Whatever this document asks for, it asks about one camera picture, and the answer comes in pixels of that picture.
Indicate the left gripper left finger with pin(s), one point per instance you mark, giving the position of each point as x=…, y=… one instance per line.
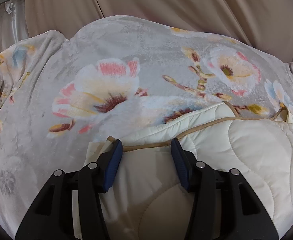
x=50, y=216

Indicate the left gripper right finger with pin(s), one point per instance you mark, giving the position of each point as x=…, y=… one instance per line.
x=223, y=198

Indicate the cream quilted jacket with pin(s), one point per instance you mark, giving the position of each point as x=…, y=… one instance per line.
x=147, y=200

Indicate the grey floral blanket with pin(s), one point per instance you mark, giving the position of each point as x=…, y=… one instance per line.
x=63, y=100

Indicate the silver satin curtain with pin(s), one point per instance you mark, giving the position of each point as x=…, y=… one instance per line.
x=4, y=22

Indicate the beige curtain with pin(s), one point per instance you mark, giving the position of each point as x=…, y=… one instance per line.
x=264, y=24

